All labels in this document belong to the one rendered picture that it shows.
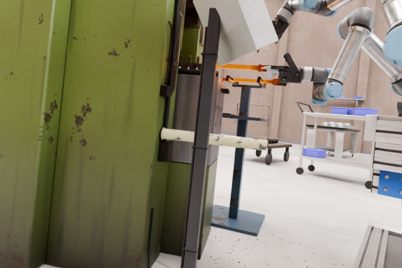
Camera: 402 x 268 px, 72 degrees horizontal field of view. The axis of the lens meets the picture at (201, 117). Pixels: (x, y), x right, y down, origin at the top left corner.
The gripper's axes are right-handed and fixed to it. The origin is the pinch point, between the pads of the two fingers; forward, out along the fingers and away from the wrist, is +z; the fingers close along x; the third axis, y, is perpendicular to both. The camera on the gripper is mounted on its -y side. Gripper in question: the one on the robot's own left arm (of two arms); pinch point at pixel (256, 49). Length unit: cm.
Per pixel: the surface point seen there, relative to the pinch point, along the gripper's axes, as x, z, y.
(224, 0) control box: -67, 8, -8
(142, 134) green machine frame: -45, 63, -13
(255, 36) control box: -71, 13, 7
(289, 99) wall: 1049, -133, 94
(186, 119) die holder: -16, 51, -7
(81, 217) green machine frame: -45, 108, -15
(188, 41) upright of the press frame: 22.4, 14.0, -42.0
